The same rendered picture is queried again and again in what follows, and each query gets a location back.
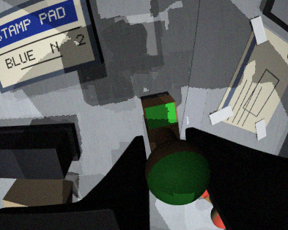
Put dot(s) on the red rubber stamp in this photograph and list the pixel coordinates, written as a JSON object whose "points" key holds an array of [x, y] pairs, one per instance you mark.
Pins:
{"points": [[215, 217]]}

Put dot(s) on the blue stamp pad tin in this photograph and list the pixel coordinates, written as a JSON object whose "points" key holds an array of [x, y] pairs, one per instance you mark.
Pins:
{"points": [[41, 39]]}

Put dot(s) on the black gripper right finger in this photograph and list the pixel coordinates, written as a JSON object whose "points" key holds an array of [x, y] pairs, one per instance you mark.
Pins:
{"points": [[248, 187]]}

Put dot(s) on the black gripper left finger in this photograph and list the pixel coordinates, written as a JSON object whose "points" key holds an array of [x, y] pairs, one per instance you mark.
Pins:
{"points": [[120, 201]]}

